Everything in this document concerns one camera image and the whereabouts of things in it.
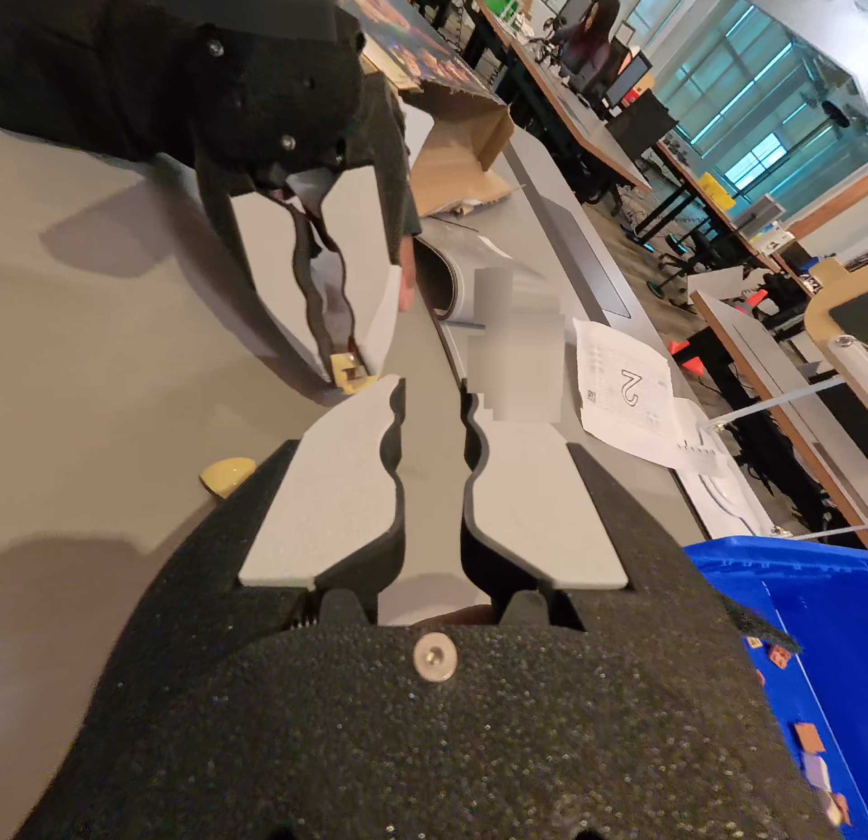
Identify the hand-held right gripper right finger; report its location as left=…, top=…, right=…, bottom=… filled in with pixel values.
left=460, top=379, right=629, bottom=604

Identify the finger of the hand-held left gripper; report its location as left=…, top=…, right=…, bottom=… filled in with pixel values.
left=319, top=165, right=403, bottom=374
left=229, top=189, right=340, bottom=385

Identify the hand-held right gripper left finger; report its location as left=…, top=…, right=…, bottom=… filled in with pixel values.
left=237, top=374, right=409, bottom=604

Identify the tan arch brick assembly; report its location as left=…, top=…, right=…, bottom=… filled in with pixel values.
left=330, top=338, right=379, bottom=396

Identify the person's left forearm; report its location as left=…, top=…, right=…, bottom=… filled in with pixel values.
left=0, top=0, right=225, bottom=166

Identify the grey desk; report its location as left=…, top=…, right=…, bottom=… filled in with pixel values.
left=0, top=97, right=709, bottom=840

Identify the person's left hand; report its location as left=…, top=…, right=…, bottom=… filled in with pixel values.
left=396, top=235, right=416, bottom=313

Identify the grey instruction booklet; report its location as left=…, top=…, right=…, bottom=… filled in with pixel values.
left=412, top=233, right=567, bottom=387

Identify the tan curved brick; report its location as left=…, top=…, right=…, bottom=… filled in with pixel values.
left=198, top=456, right=258, bottom=501

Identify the open cardboard box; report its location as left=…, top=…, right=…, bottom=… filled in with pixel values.
left=400, top=84, right=518, bottom=218

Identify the colourful printed box lid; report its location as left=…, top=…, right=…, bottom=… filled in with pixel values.
left=331, top=0, right=491, bottom=96

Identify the white paper sheet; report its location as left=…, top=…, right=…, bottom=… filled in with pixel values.
left=675, top=399, right=775, bottom=541

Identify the long office table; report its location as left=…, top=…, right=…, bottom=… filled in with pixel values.
left=461, top=0, right=653, bottom=193
left=690, top=287, right=868, bottom=546
left=654, top=138, right=781, bottom=274

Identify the blue plastic bin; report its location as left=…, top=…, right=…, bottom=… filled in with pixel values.
left=683, top=535, right=868, bottom=840

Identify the desktop monitor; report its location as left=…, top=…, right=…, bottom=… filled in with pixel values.
left=605, top=52, right=653, bottom=109

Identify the pile of small bricks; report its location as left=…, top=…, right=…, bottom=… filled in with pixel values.
left=742, top=637, right=854, bottom=827

